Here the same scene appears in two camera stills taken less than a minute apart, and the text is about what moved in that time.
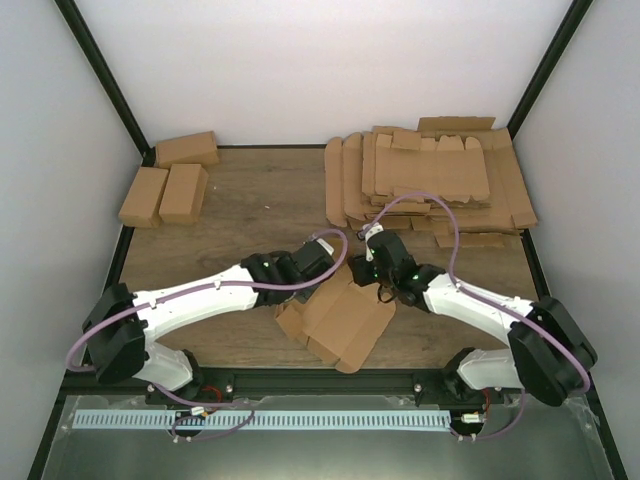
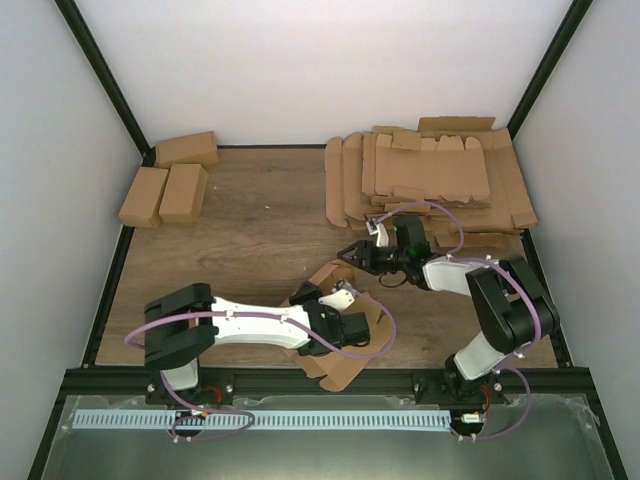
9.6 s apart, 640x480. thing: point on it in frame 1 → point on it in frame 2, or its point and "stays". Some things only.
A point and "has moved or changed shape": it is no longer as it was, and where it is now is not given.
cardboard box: x=340 y=321 has moved or changed shape
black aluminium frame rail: x=442 y=385 stays
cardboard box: x=141 y=205 stays
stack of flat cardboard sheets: x=463 y=160 stays
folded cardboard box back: x=195 y=149 stays
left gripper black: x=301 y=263 → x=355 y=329
